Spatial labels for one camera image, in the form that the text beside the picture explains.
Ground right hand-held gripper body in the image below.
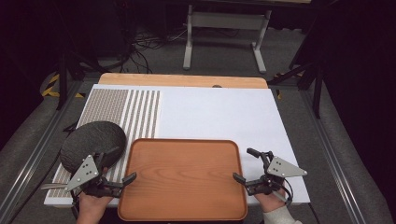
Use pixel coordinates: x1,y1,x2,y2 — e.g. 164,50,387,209
246,150,308,197

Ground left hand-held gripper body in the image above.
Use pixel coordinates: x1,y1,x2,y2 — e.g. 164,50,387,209
64,152,124,199

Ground brown wooden tray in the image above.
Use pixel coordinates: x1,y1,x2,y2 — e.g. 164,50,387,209
117,138,248,222

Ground person's left hand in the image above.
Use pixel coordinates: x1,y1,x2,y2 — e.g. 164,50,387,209
76,167,115,220

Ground person's right hand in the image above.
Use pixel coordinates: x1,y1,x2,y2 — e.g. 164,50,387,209
253,183,290,215

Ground dark round woven mat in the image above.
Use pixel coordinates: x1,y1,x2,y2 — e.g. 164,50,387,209
59,120,128,175

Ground grey striped woven placemat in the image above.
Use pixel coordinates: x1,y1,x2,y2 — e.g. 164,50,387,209
46,88,162,200

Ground white foam board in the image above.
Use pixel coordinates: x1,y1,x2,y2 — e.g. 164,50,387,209
43,83,311,208

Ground yellow black hazard tape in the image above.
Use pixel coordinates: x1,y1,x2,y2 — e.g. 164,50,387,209
41,73,86,99

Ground black tripod stand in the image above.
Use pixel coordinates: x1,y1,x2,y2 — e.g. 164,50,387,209
268,60,325,119
55,50,106,111

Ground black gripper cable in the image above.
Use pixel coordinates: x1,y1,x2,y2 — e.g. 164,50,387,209
278,177,294,207

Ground aluminium floor rail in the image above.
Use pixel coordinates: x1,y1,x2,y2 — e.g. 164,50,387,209
299,89,370,224
0,79,87,220

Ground black floor cables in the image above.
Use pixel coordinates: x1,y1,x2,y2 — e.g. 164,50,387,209
122,26,190,75

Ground grey metal table frame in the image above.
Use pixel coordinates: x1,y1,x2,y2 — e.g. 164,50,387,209
182,4,273,75

